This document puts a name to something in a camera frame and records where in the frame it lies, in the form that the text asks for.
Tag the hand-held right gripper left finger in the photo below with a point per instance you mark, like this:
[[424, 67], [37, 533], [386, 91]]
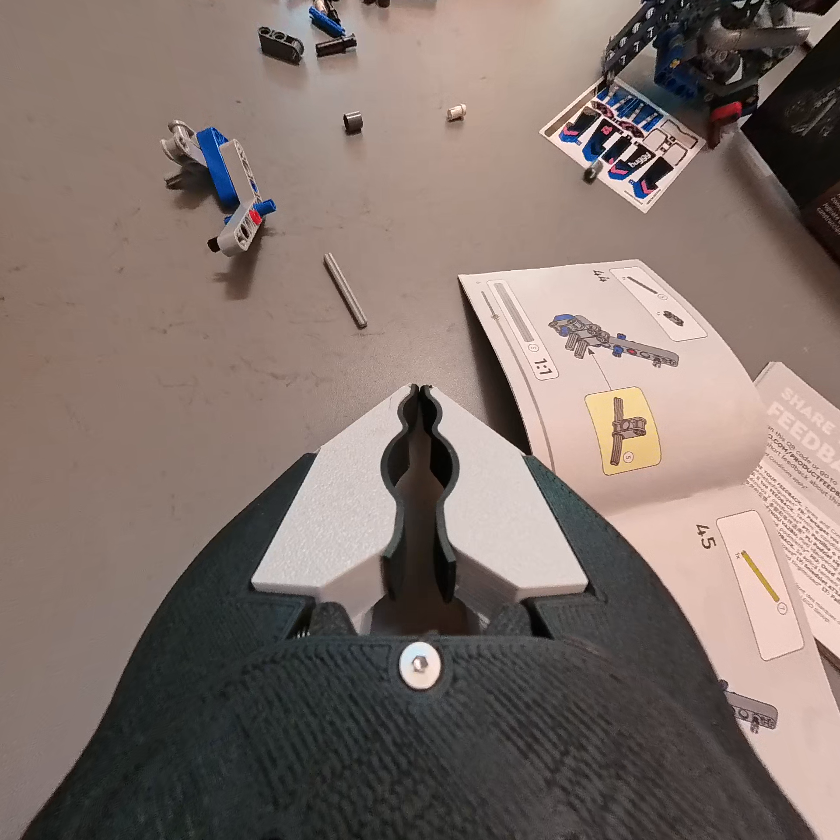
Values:
[[328, 525]]

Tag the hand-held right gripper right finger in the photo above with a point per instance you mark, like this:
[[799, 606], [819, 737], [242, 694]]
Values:
[[505, 525]]

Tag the grey lego axle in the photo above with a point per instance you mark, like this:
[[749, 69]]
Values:
[[344, 289]]

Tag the blue white lego sub-assembly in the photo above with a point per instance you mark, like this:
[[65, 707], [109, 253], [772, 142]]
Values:
[[213, 164]]

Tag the open lego instruction booklet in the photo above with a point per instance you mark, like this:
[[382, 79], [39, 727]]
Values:
[[715, 394]]

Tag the small black lego piece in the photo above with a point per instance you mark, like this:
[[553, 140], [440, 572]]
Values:
[[592, 174]]

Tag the lego sticker sheet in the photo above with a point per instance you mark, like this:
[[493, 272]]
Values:
[[623, 151]]

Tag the dark grey lego bushing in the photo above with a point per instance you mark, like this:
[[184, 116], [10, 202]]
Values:
[[353, 123]]

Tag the small tan lego pin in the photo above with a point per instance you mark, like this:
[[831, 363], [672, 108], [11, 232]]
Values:
[[456, 113]]

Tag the black lego pin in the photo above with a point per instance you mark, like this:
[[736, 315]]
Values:
[[334, 45]]

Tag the short black lego beam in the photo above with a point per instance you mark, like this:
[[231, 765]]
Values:
[[281, 44]]

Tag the dark printed lego box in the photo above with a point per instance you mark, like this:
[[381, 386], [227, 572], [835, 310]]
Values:
[[807, 131]]

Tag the blue lego pin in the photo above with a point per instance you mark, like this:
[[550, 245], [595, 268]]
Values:
[[326, 21]]

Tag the white printed feedback leaflet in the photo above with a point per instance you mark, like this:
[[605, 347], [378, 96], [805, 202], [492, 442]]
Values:
[[807, 420]]

